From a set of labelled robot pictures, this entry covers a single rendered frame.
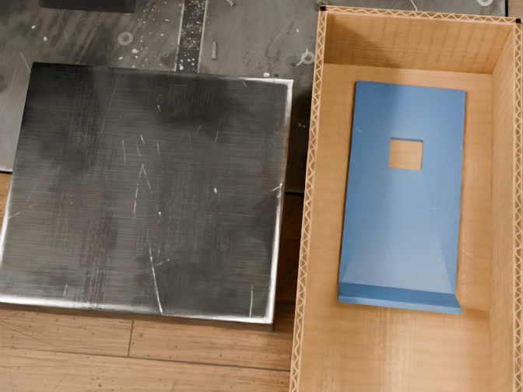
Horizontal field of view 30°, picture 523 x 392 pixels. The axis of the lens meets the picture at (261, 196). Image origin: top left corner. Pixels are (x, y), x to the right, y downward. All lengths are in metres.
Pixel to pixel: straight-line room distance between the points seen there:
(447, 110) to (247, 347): 0.20
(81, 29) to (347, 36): 0.18
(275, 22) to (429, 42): 0.11
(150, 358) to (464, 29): 0.27
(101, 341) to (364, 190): 0.19
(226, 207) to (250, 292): 0.06
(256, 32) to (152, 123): 0.10
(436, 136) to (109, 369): 0.25
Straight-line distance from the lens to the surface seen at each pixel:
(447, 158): 0.62
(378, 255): 0.60
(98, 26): 0.68
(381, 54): 0.63
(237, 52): 0.66
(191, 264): 0.58
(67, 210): 0.61
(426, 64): 0.65
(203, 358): 0.59
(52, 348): 0.61
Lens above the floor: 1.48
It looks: 70 degrees down
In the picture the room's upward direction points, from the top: 4 degrees counter-clockwise
